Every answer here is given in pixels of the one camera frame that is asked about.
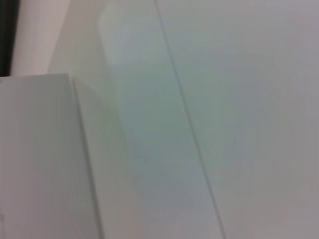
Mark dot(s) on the black vertical post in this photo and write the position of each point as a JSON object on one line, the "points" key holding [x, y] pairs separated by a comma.
{"points": [[7, 37]]}

